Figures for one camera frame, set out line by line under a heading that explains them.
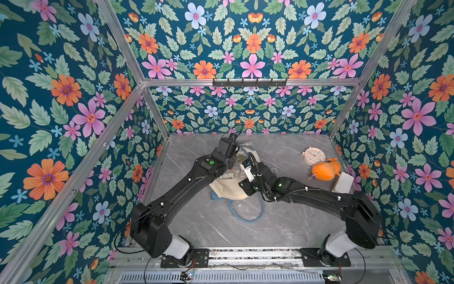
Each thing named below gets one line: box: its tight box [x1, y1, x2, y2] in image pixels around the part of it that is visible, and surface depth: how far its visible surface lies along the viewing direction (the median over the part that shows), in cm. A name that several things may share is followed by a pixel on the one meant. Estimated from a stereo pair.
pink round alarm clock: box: [302, 146, 326, 167], surface depth 109 cm
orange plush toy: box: [311, 157, 342, 182], surface depth 96 cm
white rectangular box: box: [334, 171, 355, 194], surface depth 95 cm
